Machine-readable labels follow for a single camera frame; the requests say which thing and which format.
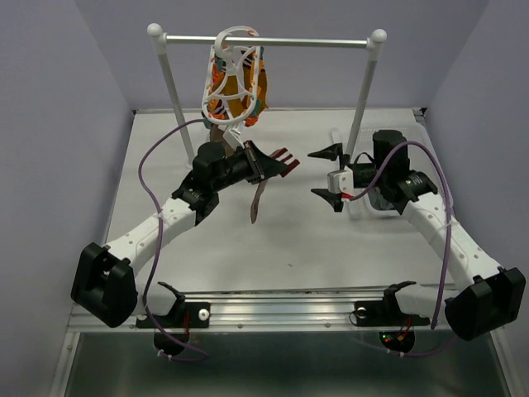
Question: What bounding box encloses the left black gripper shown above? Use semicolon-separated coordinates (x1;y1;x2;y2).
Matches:
212;140;287;192

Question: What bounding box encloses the yellow orange clothes peg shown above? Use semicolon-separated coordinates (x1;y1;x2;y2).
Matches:
245;116;259;127

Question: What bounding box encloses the mustard brown striped sock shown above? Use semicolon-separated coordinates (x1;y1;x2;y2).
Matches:
240;54;269;111

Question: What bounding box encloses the white round clip hanger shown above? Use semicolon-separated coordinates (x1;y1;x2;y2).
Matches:
202;26;268;128

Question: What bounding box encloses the maroon white striped sock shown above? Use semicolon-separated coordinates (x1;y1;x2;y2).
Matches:
209;124;233;155

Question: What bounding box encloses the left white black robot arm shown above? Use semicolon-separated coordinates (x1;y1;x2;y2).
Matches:
71;141;299;328

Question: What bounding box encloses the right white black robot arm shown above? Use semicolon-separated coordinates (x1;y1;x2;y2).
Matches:
310;129;526;341

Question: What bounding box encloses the white plastic laundry basket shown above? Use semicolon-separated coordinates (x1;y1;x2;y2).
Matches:
355;123;454;216

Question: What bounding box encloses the teal clothes peg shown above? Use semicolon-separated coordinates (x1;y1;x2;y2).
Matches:
250;99;267;118

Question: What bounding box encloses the white clothes drying rack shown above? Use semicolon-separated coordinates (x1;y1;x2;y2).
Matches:
147;23;388;158

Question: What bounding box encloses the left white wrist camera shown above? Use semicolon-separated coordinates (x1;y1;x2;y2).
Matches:
222;126;243;151

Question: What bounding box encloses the aluminium rail frame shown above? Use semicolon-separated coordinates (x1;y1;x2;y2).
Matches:
50;289;526;396

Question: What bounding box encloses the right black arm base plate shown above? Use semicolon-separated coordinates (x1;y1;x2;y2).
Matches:
352;300;390;327

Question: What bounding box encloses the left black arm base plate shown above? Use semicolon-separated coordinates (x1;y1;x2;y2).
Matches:
154;301;211;329

